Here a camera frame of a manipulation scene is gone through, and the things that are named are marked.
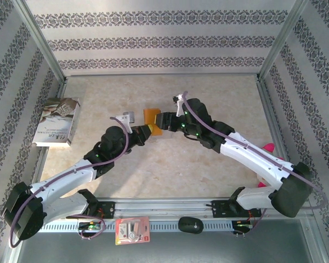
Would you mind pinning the white paperback book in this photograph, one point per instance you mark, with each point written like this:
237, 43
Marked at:
54, 123

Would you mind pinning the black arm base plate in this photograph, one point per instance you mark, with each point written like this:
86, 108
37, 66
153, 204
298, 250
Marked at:
109, 209
219, 209

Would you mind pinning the aluminium rear frame rail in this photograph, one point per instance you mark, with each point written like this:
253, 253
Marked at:
161, 74

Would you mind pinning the black computer mouse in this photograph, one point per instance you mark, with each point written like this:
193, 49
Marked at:
190, 225

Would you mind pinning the aluminium frame post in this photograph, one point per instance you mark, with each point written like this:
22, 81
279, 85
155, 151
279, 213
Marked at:
41, 41
282, 41

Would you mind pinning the orange leather card holder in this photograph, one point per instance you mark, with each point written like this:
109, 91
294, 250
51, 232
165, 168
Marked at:
149, 115

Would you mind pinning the aluminium side frame rail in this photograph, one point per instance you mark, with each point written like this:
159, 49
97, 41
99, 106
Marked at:
61, 90
271, 115

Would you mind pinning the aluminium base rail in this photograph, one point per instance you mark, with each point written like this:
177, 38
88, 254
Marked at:
164, 206

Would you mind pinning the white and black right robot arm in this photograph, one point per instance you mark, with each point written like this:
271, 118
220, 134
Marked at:
249, 156

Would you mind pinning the small green circuit board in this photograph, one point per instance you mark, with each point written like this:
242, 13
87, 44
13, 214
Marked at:
90, 226
242, 225

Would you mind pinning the grey metal shelf panel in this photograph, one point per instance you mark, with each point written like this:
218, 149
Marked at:
181, 249

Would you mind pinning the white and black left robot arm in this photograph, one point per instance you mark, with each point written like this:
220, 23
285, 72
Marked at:
71, 175

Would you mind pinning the packaged usb flash drive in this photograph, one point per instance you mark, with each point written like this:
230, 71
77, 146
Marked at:
131, 230

